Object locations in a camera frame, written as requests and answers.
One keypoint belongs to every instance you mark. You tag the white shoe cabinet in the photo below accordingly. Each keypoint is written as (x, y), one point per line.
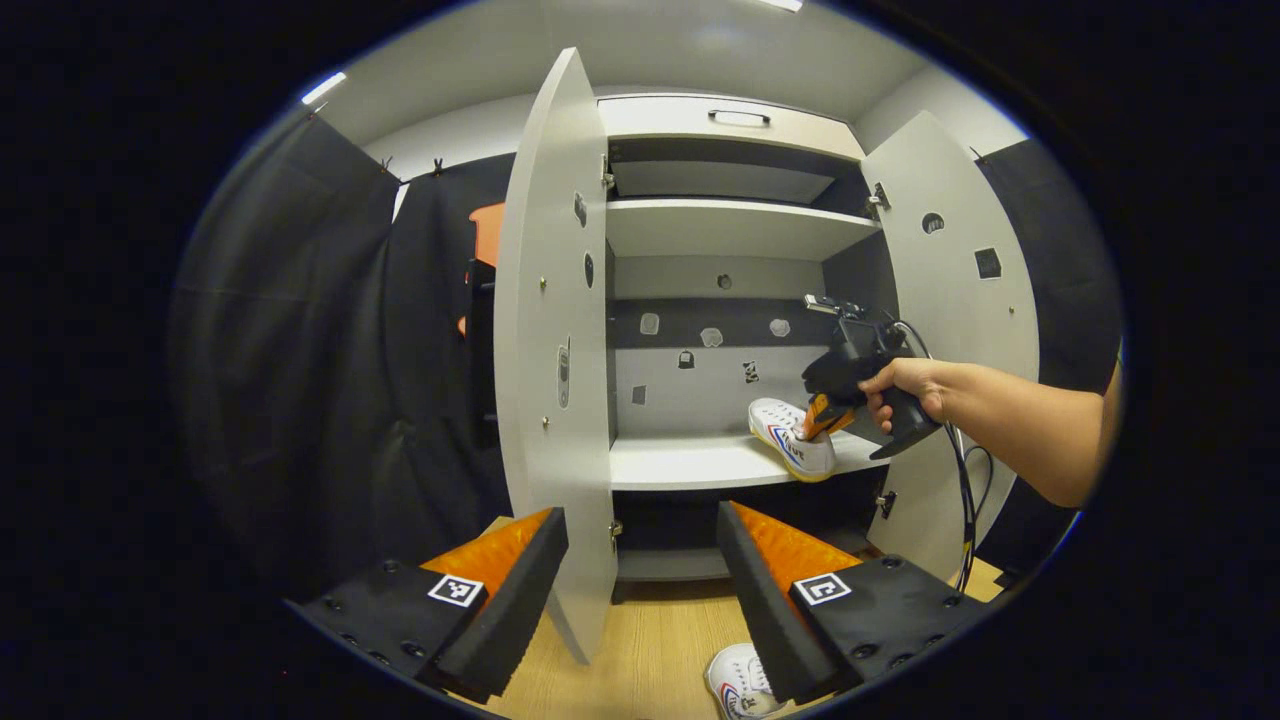
(730, 228)

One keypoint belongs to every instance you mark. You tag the ceiling light panel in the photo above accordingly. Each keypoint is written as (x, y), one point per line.
(323, 88)
(782, 4)

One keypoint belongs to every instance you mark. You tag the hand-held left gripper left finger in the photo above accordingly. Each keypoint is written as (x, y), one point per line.
(510, 610)

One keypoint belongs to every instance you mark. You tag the white canvas shoe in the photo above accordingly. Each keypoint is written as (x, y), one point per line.
(785, 440)
(735, 675)

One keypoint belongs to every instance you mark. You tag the black backdrop cloth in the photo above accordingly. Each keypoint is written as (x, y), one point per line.
(300, 380)

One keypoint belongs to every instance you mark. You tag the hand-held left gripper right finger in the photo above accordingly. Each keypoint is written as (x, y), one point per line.
(765, 610)

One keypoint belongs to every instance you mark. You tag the white cabinet door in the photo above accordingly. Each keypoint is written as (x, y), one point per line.
(550, 250)
(950, 320)

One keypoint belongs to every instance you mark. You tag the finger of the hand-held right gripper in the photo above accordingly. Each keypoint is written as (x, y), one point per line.
(828, 415)

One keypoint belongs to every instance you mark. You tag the white cabinet drawer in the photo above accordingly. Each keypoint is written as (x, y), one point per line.
(680, 120)

